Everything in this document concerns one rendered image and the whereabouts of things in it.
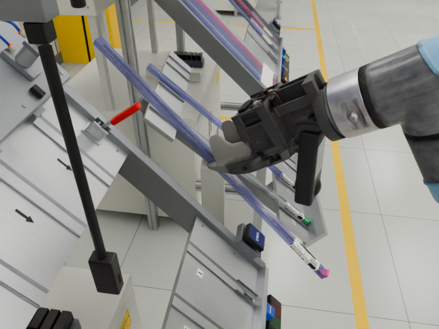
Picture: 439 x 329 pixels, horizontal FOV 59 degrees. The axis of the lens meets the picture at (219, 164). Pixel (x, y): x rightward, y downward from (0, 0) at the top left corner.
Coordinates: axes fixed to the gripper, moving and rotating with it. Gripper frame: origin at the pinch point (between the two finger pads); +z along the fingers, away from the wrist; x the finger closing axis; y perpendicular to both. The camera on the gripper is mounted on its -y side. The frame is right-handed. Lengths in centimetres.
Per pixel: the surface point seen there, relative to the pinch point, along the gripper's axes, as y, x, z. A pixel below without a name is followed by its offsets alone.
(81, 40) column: 61, -217, 238
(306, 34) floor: -48, -377, 115
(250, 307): -30.1, 1.3, 11.7
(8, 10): 24.5, 28.5, -17.2
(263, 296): -30.4, -1.7, 10.0
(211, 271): -18.8, 2.7, 13.2
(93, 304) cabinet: -20, 8, 46
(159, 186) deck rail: -1.8, -3.0, 17.9
